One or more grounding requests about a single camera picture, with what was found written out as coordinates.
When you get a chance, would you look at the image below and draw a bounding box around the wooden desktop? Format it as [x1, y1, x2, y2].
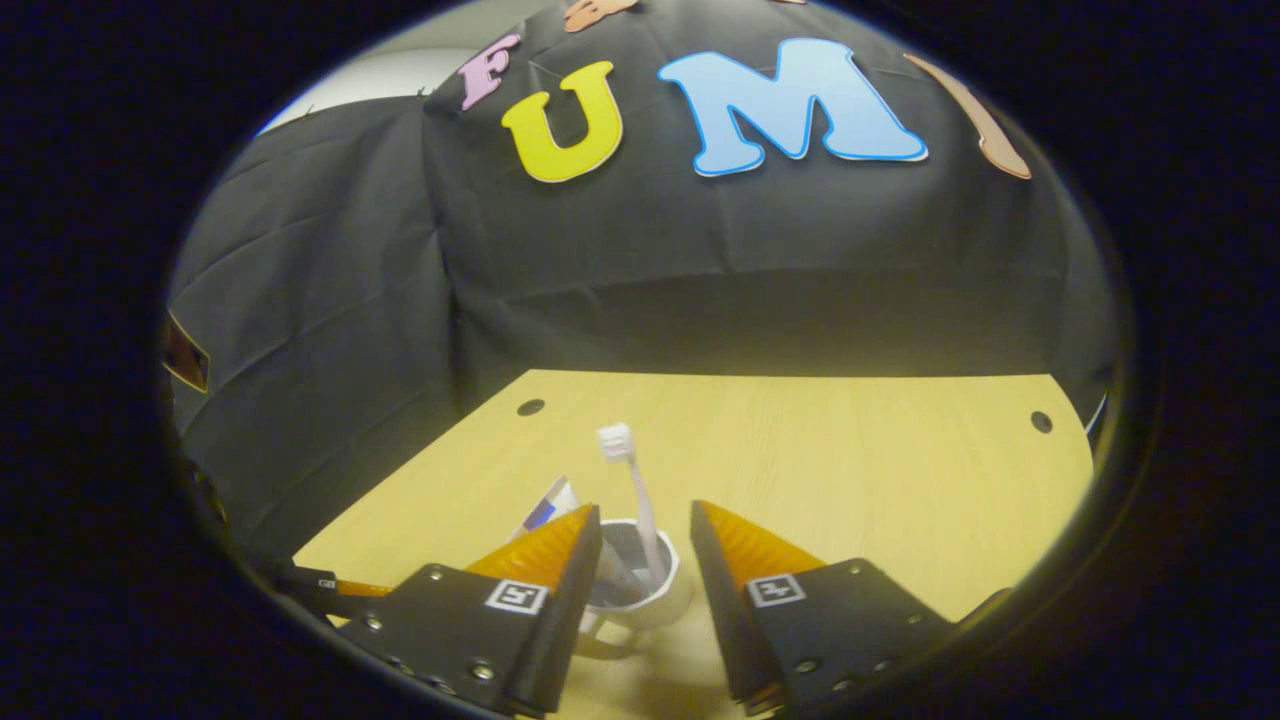
[292, 370, 1096, 720]

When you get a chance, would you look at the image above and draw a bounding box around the white cup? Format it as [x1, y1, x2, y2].
[578, 518, 694, 661]

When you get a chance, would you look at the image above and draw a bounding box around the white pink toothbrush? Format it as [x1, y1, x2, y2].
[597, 422, 669, 591]

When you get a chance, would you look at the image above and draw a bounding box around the white toothpaste tube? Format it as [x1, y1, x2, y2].
[510, 475, 641, 601]

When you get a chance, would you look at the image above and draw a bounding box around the black backdrop cloth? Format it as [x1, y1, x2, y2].
[165, 0, 1121, 571]

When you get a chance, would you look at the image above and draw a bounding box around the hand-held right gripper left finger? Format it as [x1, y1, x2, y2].
[345, 503, 605, 716]

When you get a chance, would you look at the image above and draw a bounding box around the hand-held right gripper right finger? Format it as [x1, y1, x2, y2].
[689, 500, 957, 717]

